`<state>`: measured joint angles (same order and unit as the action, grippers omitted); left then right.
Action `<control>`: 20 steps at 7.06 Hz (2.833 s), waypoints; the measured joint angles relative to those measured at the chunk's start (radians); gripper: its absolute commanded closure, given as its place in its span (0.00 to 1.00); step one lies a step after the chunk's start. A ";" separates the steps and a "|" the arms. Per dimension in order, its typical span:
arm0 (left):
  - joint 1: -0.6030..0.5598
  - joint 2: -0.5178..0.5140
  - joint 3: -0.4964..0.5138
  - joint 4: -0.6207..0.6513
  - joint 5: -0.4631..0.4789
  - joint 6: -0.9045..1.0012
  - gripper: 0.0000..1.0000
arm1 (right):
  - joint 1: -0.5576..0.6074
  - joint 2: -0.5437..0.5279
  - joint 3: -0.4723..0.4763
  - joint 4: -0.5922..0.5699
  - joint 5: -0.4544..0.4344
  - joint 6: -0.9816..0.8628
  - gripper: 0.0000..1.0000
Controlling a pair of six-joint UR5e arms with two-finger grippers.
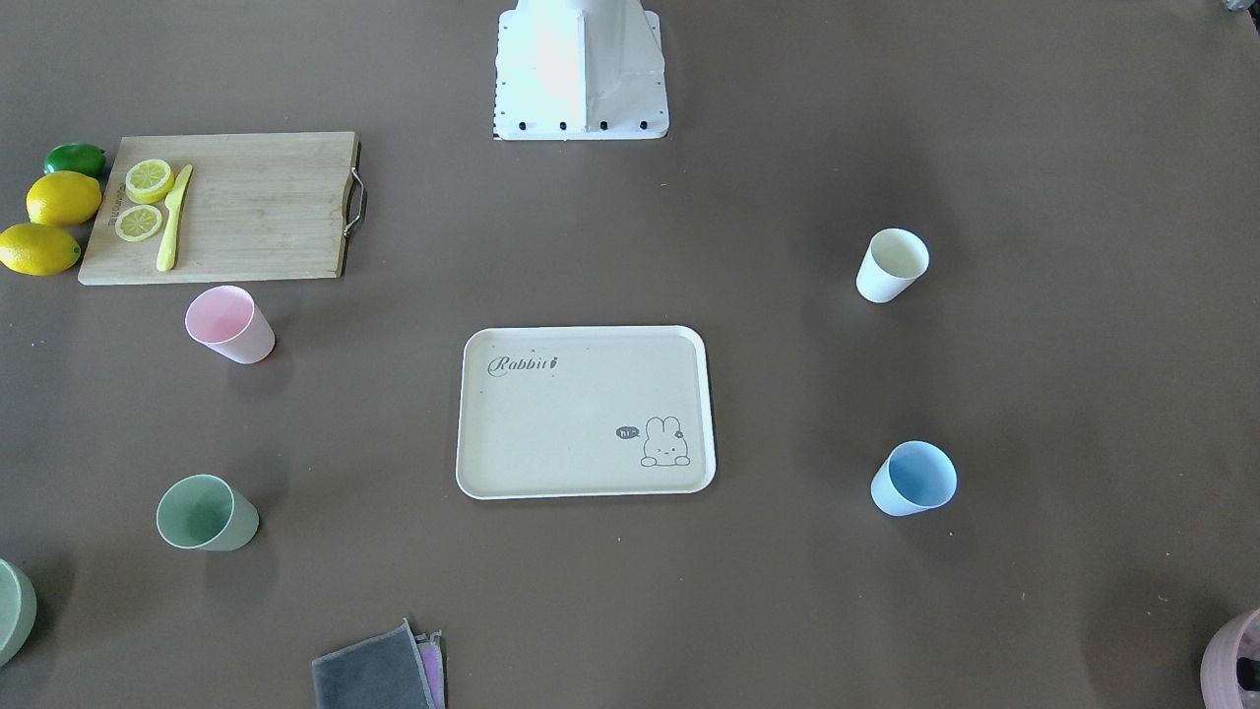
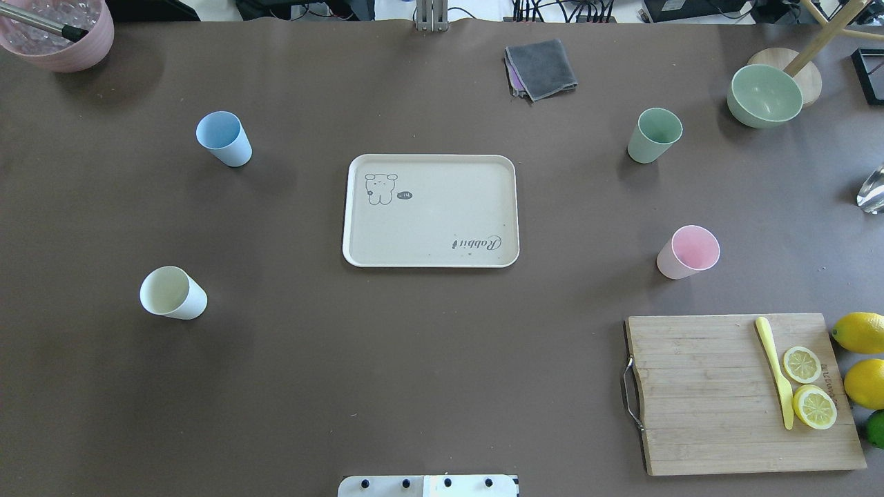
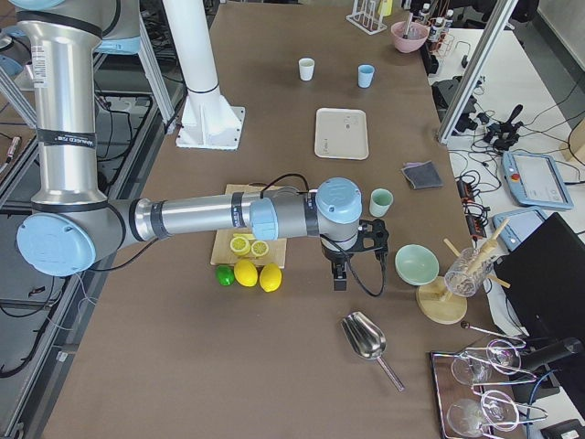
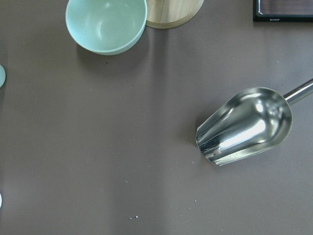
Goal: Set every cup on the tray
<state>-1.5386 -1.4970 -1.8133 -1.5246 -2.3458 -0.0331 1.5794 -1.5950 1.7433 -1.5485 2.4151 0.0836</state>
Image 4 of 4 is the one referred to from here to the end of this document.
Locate mint green bowl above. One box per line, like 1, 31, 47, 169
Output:
65, 0, 148, 55

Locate steel scoop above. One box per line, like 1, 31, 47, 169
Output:
195, 80, 313, 165

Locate green plastic cup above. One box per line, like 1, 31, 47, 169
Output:
0, 65, 6, 87

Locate wooden mug tree stand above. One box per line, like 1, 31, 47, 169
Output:
146, 0, 204, 29

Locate black framed mirror tray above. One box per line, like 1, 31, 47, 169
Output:
253, 0, 313, 22

